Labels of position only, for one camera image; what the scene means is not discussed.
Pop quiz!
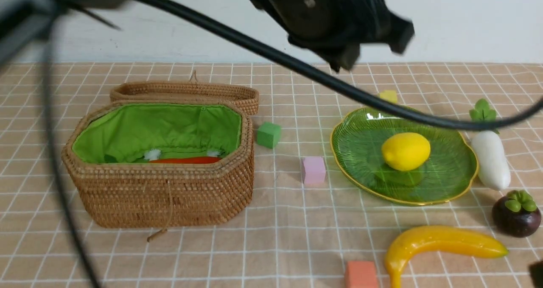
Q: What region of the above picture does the yellow toy lemon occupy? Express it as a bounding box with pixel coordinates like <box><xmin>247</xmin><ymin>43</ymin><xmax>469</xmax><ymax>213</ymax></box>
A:
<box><xmin>381</xmin><ymin>133</ymin><xmax>431</xmax><ymax>172</ymax></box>

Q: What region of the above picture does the green glass leaf plate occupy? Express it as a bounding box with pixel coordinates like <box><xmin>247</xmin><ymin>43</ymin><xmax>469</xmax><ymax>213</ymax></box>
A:
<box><xmin>330</xmin><ymin>107</ymin><xmax>479</xmax><ymax>206</ymax></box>

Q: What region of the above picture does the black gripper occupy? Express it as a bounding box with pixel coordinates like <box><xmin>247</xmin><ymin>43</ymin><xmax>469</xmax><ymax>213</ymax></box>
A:
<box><xmin>250</xmin><ymin>0</ymin><xmax>415</xmax><ymax>72</ymax></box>

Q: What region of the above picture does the checkered beige tablecloth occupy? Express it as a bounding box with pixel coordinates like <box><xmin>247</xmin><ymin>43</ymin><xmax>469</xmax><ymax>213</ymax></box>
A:
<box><xmin>0</xmin><ymin>62</ymin><xmax>542</xmax><ymax>288</ymax></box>

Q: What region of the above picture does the yellow foam cube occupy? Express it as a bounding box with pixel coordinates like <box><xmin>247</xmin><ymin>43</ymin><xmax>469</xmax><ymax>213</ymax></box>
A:
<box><xmin>379</xmin><ymin>89</ymin><xmax>398</xmax><ymax>103</ymax></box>

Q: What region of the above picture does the woven wicker basket green lining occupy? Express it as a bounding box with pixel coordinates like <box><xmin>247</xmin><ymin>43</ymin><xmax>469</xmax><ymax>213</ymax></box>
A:
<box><xmin>62</xmin><ymin>100</ymin><xmax>255</xmax><ymax>229</ymax></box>

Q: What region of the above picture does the woven wicker basket lid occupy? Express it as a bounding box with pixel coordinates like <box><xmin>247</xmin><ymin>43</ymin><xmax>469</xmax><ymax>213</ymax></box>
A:
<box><xmin>110</xmin><ymin>73</ymin><xmax>260</xmax><ymax>115</ymax></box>

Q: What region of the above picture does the yellow toy banana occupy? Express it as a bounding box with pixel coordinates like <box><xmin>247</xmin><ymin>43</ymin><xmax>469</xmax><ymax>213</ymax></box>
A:
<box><xmin>384</xmin><ymin>225</ymin><xmax>509</xmax><ymax>288</ymax></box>

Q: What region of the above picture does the white toy radish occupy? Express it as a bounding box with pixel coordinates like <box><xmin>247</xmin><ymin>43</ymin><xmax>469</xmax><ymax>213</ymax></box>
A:
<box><xmin>469</xmin><ymin>98</ymin><xmax>511</xmax><ymax>191</ymax></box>

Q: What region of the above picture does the orange toy carrot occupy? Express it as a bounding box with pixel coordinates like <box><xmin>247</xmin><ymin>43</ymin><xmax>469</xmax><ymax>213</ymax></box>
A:
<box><xmin>148</xmin><ymin>156</ymin><xmax>222</xmax><ymax>164</ymax></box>

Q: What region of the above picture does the pink foam cube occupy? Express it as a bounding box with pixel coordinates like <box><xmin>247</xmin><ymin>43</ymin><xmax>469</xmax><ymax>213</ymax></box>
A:
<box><xmin>302</xmin><ymin>156</ymin><xmax>326</xmax><ymax>185</ymax></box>

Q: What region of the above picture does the orange foam cube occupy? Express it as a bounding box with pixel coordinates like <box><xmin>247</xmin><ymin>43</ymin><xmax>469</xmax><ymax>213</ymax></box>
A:
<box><xmin>344</xmin><ymin>260</ymin><xmax>379</xmax><ymax>288</ymax></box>

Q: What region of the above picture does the green foam cube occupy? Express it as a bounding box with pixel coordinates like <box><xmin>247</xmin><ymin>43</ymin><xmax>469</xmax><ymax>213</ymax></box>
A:
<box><xmin>256</xmin><ymin>122</ymin><xmax>283</xmax><ymax>149</ymax></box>

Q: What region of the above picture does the black cable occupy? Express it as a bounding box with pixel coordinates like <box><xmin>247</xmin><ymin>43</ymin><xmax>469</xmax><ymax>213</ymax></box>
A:
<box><xmin>25</xmin><ymin>0</ymin><xmax>543</xmax><ymax>131</ymax></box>

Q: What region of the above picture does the dark purple toy mangosteen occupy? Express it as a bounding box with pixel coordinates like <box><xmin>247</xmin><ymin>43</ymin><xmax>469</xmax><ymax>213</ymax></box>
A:
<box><xmin>491</xmin><ymin>190</ymin><xmax>542</xmax><ymax>238</ymax></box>

